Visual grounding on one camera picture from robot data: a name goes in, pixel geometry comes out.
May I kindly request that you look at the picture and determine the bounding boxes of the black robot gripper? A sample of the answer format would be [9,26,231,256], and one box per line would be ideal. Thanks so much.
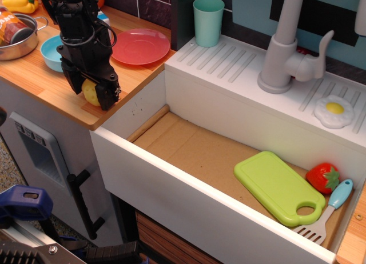
[58,26,121,111]

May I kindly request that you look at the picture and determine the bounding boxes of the yellow toy potato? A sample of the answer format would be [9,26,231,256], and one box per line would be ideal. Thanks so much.
[82,79,101,107]

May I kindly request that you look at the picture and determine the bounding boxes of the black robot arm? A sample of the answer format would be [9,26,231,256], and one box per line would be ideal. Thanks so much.
[41,0,121,110]

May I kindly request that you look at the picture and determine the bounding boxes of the red plastic plate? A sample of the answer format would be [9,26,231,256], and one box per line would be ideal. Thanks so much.
[112,28,170,65]

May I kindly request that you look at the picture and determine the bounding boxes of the blue plastic bowl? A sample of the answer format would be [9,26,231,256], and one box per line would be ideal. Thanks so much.
[41,35,62,73]

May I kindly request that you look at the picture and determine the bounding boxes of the toy milk carton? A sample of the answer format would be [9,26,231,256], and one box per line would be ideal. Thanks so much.
[97,11,110,29]

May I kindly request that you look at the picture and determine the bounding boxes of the grey toy oven door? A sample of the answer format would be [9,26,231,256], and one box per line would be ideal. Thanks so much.
[10,112,71,197]

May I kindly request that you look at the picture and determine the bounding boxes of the toy beans can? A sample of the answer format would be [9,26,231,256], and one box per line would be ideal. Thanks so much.
[1,6,33,45]

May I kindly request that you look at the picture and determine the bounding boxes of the white toy sink basin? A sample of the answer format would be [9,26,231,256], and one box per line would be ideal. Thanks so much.
[91,37,365,263]

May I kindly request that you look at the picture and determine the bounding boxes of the yellow toy bell pepper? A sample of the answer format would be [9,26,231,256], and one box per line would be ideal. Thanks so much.
[2,0,39,14]

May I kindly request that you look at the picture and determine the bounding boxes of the blue clamp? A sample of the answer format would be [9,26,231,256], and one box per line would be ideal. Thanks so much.
[1,185,53,223]

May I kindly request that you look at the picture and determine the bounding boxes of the teal plastic cup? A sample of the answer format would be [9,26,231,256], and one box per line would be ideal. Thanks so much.
[193,0,225,47]

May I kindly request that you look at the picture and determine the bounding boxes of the grey toy faucet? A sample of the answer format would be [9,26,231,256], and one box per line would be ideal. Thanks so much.
[257,0,334,94]

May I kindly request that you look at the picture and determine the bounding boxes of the green plastic cutting board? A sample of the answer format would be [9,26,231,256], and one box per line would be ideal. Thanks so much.
[233,151,326,227]

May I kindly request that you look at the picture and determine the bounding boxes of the toy fried egg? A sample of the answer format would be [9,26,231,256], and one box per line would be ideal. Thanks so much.
[313,95,355,129]

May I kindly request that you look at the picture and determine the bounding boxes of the red toy strawberry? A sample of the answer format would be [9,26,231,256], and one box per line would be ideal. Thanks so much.
[305,162,340,194]

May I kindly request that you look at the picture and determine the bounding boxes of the steel pot with handles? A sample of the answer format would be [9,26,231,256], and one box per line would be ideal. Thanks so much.
[1,13,49,61]

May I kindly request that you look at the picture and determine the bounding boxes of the black oven door handle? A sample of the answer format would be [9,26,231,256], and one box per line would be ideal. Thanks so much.
[66,170,105,240]

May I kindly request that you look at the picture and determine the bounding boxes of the blue handled grey spatula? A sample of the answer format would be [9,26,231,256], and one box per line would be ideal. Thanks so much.
[293,179,353,245]

